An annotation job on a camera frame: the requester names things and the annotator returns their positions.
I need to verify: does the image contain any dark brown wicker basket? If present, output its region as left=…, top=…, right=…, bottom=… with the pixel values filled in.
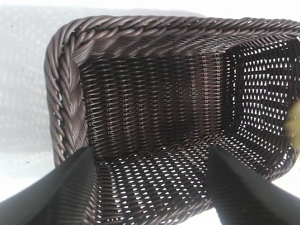
left=43, top=15, right=300, bottom=225

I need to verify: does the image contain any long twisted bread loaf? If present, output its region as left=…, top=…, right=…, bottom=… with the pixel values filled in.
left=284, top=100, right=300, bottom=151

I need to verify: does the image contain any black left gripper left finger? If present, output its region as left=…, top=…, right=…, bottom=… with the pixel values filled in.
left=0, top=146, right=99, bottom=225

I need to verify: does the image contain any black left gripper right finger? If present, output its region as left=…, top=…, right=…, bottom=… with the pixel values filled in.
left=207, top=145, right=300, bottom=225

